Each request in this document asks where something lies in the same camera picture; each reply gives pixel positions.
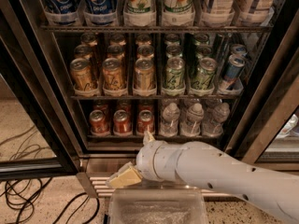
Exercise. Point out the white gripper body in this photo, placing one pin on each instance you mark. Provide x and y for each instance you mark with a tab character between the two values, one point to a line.
146	160

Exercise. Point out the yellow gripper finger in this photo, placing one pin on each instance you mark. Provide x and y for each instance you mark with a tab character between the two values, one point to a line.
148	137
126	176

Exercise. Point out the red coke can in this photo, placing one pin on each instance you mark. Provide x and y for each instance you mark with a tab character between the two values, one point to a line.
98	122
145	122
122	122

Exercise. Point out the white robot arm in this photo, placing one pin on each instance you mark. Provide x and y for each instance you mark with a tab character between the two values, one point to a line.
201	165

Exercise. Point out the steel fridge base grille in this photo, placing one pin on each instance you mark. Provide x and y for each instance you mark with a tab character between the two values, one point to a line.
94	172

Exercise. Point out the orange can front right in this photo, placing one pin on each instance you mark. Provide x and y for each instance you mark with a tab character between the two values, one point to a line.
144	74

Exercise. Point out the orange can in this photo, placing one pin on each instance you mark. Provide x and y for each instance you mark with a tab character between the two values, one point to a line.
144	74
113	75
81	72

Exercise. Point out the green can front left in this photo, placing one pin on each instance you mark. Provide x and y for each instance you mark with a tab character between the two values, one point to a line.
174	73

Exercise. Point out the green can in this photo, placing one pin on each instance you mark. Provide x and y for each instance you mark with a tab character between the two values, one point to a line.
174	73
204	73

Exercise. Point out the orange can front middle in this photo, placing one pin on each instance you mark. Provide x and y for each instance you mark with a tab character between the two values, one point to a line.
113	75

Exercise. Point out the green can front right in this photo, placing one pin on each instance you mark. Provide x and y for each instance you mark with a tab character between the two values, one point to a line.
204	73

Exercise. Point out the orange can front left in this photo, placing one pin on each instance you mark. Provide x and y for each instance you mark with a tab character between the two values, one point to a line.
81	72

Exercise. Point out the glass fridge door left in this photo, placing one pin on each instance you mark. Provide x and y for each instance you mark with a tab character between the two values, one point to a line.
36	111

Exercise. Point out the glass fridge door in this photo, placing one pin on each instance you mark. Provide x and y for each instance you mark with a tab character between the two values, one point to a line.
36	111
268	102

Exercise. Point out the glass fridge door right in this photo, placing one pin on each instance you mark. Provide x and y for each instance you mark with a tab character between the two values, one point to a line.
268	102

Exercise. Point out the blue red bull can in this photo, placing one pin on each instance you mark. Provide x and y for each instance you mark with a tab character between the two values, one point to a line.
232	71

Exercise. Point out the clear water bottle left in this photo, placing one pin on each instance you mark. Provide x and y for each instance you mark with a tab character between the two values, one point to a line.
169	120

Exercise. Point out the clear water bottle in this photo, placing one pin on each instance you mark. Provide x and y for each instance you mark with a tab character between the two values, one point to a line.
190	125
212	125
169	120

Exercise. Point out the clear plastic bin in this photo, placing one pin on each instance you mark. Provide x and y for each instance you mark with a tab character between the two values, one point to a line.
157	206

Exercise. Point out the clear water bottle middle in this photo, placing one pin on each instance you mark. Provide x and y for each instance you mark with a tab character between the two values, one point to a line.
190	125

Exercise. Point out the clear water bottle right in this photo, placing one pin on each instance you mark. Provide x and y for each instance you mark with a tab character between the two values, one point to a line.
212	125

